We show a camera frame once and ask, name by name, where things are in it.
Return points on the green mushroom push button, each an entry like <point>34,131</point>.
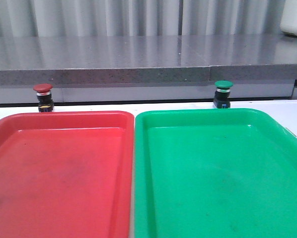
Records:
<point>222,93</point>

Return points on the red mushroom push button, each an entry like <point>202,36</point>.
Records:
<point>44,96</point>

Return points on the green plastic tray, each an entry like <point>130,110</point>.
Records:
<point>217,173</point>

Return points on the grey stone counter bench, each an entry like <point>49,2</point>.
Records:
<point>147,68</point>

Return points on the red plastic tray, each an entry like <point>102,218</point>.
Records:
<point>66,174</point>

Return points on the white container on counter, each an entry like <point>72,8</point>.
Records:
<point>288,23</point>

